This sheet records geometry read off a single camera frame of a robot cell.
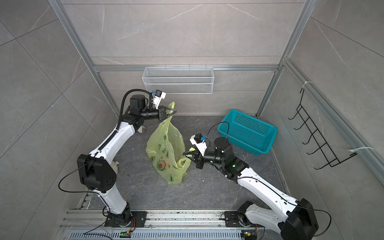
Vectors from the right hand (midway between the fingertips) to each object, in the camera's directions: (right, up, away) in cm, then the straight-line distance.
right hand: (186, 154), depth 67 cm
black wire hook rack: (+61, +8, 0) cm, 61 cm away
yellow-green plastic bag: (-11, +1, +9) cm, 15 cm away
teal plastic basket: (+44, +9, +43) cm, 62 cm away
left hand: (-5, +22, +8) cm, 24 cm away
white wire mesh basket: (-7, +45, +33) cm, 56 cm away
